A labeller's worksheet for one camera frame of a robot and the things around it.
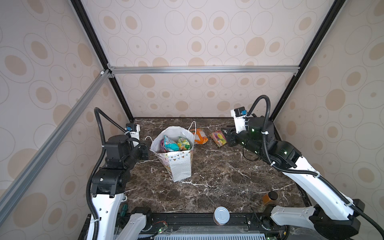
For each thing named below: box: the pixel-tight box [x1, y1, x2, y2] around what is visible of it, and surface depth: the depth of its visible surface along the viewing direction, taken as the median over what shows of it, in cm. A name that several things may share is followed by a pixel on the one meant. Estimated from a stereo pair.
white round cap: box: [213, 206, 231, 226], surface depth 73 cm
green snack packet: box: [177, 137, 191, 151], surface depth 81 cm
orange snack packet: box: [189, 128, 209, 145], surface depth 105 cm
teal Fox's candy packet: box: [163, 135, 180, 152], surface depth 80 cm
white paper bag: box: [145, 121, 197, 183], surface depth 80 cm
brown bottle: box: [262, 191, 278, 205], surface depth 80 cm
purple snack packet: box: [159, 138, 168, 153], surface depth 80 cm
